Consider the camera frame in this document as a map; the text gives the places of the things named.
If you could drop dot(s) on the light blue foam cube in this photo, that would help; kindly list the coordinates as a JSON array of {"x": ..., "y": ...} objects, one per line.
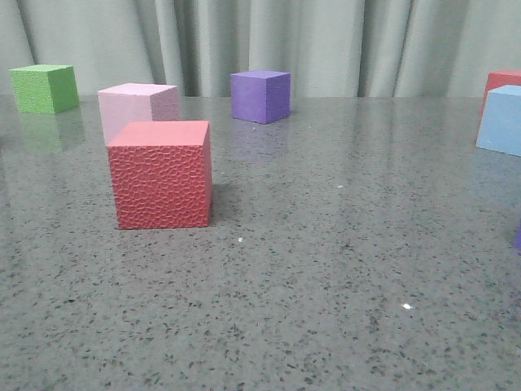
[{"x": 499, "y": 128}]

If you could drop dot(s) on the purple foam cube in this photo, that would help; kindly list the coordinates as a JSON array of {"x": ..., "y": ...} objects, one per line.
[{"x": 260, "y": 96}]

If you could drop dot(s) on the red textured foam cube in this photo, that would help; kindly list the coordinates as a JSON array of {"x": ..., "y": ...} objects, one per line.
[{"x": 162, "y": 174}]

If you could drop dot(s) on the grey-green curtain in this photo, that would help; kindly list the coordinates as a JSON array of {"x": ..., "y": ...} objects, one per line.
[{"x": 330, "y": 48}]

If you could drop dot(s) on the pink foam cube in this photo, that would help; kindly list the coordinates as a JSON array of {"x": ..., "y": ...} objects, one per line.
[{"x": 122, "y": 104}]

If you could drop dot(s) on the green foam cube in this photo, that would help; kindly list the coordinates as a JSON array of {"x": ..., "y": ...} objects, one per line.
[{"x": 44, "y": 88}]

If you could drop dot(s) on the purple cube at right edge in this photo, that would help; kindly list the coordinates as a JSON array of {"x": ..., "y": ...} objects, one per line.
[{"x": 517, "y": 238}]

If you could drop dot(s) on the red foam cube far right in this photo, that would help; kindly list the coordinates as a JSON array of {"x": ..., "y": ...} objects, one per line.
[{"x": 500, "y": 78}]

